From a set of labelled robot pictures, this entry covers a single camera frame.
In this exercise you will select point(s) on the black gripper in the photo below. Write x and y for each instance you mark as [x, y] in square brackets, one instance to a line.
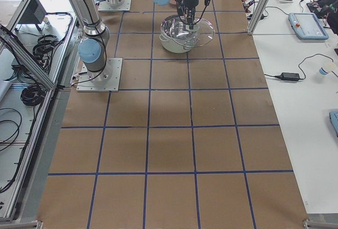
[188, 1]

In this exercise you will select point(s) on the glass pot lid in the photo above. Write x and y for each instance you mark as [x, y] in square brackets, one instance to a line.
[194, 36]

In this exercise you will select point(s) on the pale green cooking pot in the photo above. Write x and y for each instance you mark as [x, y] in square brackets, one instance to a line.
[166, 41]

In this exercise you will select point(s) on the black power adapter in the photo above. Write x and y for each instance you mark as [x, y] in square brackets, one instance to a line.
[288, 76]

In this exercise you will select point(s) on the blue teach pendant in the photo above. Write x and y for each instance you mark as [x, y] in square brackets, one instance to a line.
[307, 26]

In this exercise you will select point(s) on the brown paper table mat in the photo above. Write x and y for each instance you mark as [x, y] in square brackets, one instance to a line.
[189, 141]

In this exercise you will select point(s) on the paper cup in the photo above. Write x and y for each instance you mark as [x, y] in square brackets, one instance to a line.
[327, 68]

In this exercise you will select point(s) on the grey box on floor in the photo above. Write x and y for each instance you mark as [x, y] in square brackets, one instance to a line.
[33, 14]

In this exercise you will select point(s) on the aluminium frame post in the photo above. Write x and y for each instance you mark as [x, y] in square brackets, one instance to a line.
[256, 16]

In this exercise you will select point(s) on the aluminium frame rail left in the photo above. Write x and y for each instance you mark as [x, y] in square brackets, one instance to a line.
[25, 58]

